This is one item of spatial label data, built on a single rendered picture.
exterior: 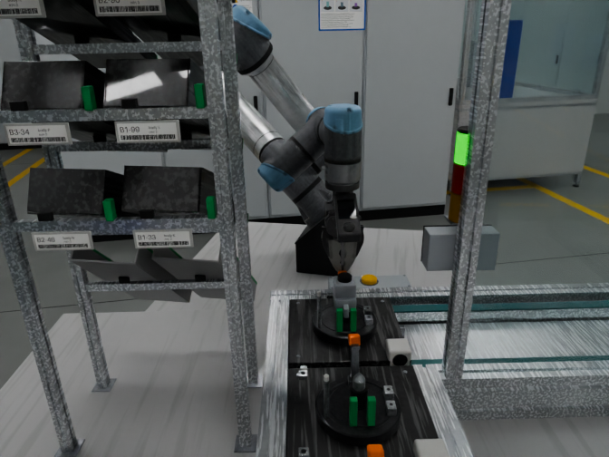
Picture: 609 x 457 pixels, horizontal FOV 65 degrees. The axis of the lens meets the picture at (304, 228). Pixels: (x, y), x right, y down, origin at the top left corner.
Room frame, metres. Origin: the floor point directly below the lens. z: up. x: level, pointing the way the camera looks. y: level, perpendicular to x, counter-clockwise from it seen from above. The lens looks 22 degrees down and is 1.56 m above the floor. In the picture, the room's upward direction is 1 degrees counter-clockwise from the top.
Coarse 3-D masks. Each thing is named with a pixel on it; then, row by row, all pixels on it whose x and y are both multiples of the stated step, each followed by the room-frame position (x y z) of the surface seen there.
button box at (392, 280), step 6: (354, 276) 1.12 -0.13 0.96; (360, 276) 1.12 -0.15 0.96; (378, 276) 1.12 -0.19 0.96; (384, 276) 1.12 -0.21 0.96; (390, 276) 1.12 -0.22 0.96; (396, 276) 1.12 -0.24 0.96; (402, 276) 1.12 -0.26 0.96; (330, 282) 1.09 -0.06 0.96; (360, 282) 1.09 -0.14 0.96; (378, 282) 1.08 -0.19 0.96; (384, 282) 1.08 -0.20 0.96; (390, 282) 1.08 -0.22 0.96; (396, 282) 1.08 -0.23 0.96; (402, 282) 1.08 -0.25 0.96; (408, 282) 1.08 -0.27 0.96; (330, 288) 1.06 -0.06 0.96
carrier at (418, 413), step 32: (288, 384) 0.69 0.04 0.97; (320, 384) 0.69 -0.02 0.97; (352, 384) 0.63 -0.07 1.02; (384, 384) 0.66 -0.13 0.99; (416, 384) 0.69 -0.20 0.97; (288, 416) 0.62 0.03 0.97; (320, 416) 0.59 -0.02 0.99; (352, 416) 0.57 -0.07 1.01; (384, 416) 0.59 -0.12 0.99; (416, 416) 0.61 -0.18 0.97; (288, 448) 0.55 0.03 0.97; (320, 448) 0.55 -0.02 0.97; (352, 448) 0.55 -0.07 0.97; (384, 448) 0.55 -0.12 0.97; (416, 448) 0.53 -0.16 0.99
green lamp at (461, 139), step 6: (456, 138) 0.76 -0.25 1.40; (462, 138) 0.74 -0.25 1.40; (456, 144) 0.76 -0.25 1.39; (462, 144) 0.74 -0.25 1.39; (456, 150) 0.76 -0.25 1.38; (462, 150) 0.74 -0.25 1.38; (456, 156) 0.75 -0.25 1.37; (462, 156) 0.74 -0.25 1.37; (456, 162) 0.75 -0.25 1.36; (462, 162) 0.74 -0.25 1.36
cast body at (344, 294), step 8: (344, 272) 0.89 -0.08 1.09; (336, 280) 0.87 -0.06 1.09; (344, 280) 0.86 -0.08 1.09; (352, 280) 0.87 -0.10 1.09; (336, 288) 0.85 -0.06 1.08; (344, 288) 0.85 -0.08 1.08; (352, 288) 0.85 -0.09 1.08; (336, 296) 0.85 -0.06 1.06; (344, 296) 0.85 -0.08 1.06; (352, 296) 0.85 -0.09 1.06; (336, 304) 0.84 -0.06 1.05; (344, 304) 0.84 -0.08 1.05; (352, 304) 0.84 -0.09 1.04; (344, 312) 0.82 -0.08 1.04
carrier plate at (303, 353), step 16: (304, 304) 0.97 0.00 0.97; (368, 304) 0.96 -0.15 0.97; (384, 304) 0.96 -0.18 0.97; (304, 320) 0.90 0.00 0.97; (384, 320) 0.89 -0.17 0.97; (304, 336) 0.84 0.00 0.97; (384, 336) 0.83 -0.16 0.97; (400, 336) 0.83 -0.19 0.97; (288, 352) 0.79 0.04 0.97; (304, 352) 0.79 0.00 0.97; (320, 352) 0.79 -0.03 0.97; (336, 352) 0.79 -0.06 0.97; (368, 352) 0.78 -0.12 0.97; (384, 352) 0.78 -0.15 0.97; (288, 368) 0.76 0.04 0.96
